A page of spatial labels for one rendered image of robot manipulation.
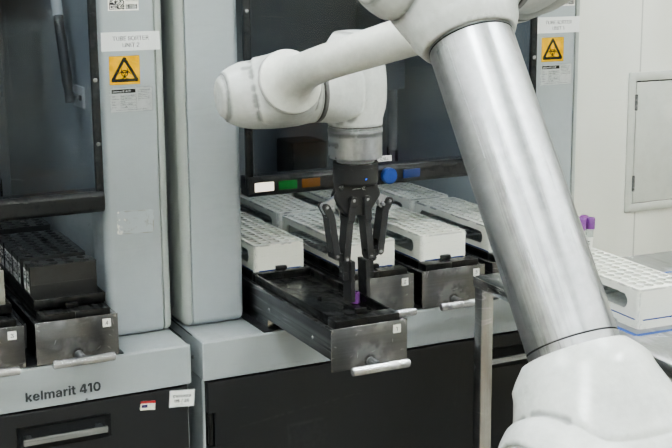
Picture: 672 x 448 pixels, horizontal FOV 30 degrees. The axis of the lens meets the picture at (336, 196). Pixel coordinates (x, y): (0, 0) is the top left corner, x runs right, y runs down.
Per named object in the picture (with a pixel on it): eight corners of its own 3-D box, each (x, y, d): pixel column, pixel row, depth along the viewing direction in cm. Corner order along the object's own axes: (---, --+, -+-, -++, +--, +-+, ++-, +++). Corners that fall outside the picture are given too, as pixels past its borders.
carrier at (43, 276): (95, 291, 212) (94, 257, 211) (98, 294, 211) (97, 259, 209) (26, 300, 207) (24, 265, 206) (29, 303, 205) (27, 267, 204)
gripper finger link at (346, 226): (359, 197, 206) (351, 197, 205) (352, 264, 207) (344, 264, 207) (348, 193, 209) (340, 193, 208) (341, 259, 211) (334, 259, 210)
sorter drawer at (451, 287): (273, 236, 291) (273, 198, 289) (327, 230, 297) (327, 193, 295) (433, 316, 227) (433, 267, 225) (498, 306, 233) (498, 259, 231)
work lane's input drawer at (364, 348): (184, 276, 256) (182, 233, 254) (247, 268, 262) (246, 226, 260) (343, 382, 192) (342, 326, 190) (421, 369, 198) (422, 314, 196)
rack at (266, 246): (198, 246, 252) (197, 216, 251) (244, 241, 257) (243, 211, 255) (254, 279, 226) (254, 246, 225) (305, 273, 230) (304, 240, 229)
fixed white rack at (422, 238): (348, 237, 259) (348, 207, 258) (391, 232, 264) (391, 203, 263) (420, 268, 233) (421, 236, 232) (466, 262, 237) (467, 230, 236)
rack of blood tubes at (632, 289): (530, 283, 215) (531, 248, 214) (579, 277, 219) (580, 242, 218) (637, 330, 189) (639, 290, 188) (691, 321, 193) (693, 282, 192)
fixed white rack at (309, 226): (281, 245, 253) (280, 214, 252) (326, 239, 257) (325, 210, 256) (347, 278, 227) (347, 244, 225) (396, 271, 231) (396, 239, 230)
